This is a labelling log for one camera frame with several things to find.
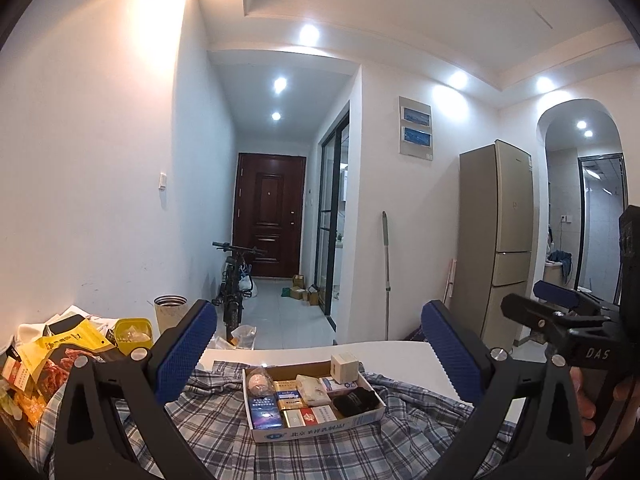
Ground beige makeup sponge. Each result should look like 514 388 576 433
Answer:
246 366 274 398

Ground dark blue purple box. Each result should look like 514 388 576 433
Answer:
248 396 284 430

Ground yellow blue cigarette pack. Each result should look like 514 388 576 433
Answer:
273 379 307 411

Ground cardboard tray box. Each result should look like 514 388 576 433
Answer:
242 354 386 443

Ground red white cigarette carton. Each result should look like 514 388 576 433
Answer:
283 405 337 428

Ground white tissue packet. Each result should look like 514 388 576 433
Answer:
295 375 331 408

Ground black fuzzy pouch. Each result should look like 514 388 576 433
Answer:
332 387 378 417

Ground beige cardboard small box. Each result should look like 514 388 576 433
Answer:
331 352 360 384

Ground pink blue patterned box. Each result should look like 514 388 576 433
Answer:
319 377 358 398

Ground person's right hand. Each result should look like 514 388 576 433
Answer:
569 366 640 437

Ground yellow plastic container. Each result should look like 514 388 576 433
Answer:
113 318 153 356

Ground blue plaid shirt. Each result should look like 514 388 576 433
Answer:
29 358 519 480

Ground pink white stick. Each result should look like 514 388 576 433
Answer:
442 259 457 307

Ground yellow snack bag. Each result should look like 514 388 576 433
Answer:
1 315 122 428

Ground gold refrigerator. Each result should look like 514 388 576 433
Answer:
450 140 534 350

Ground black bicycle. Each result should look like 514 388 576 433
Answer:
212 242 266 344

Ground black box on floor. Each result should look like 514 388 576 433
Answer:
405 327 425 341

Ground white plastic bag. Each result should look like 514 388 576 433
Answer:
239 274 258 298

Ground cardboard boxes on floor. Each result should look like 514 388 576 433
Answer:
281 274 320 306

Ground black glass sliding door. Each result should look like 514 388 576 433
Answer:
314 110 349 318

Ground dark red entrance door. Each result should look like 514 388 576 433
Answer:
232 153 306 278

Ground mop with green handle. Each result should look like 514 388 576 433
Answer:
382 210 392 340

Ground white wall switch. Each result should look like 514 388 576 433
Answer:
158 172 167 191

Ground electrical panel on wall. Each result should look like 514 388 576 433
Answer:
398 96 434 160

